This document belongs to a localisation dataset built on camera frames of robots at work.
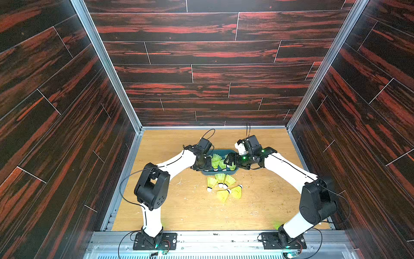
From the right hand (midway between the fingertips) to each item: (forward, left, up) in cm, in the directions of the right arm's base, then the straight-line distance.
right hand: (232, 161), depth 89 cm
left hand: (-1, +13, -5) cm, 14 cm away
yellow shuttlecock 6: (-13, -3, -11) cm, 17 cm away
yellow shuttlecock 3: (-1, 0, -5) cm, 5 cm away
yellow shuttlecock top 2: (-6, +6, -8) cm, 12 cm away
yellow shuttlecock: (+6, +10, -8) cm, 13 cm away
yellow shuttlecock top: (-9, +12, -8) cm, 17 cm away
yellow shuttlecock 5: (-15, +5, -11) cm, 20 cm away
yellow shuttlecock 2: (-3, +6, +2) cm, 7 cm away
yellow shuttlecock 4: (-8, +2, -9) cm, 12 cm away
